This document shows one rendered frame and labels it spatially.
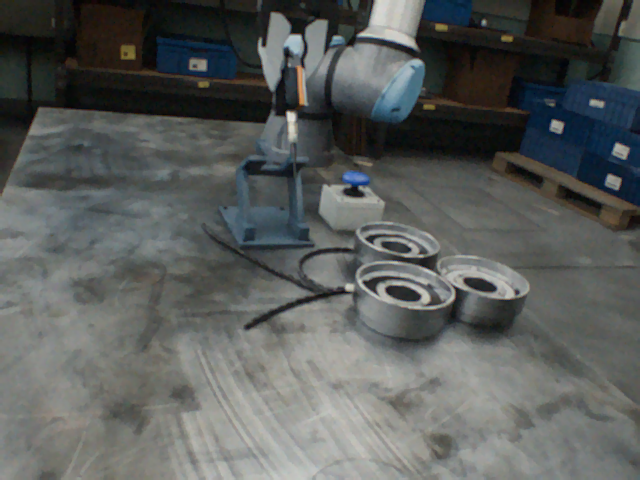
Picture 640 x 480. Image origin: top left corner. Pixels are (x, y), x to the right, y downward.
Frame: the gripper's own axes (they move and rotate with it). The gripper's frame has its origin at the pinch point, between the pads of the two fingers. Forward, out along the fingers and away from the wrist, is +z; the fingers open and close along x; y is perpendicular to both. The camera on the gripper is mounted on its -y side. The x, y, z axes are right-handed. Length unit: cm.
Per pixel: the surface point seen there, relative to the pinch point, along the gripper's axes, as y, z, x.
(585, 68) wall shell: 364, 17, -401
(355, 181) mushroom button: 2.5, 13.0, -12.4
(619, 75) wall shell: 325, 16, -401
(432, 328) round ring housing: -27.2, 18.2, -8.9
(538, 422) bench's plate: -40.1, 19.9, -12.5
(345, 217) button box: 0.9, 17.7, -11.1
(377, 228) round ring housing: -5.6, 16.6, -12.7
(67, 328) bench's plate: -20.6, 20.0, 24.8
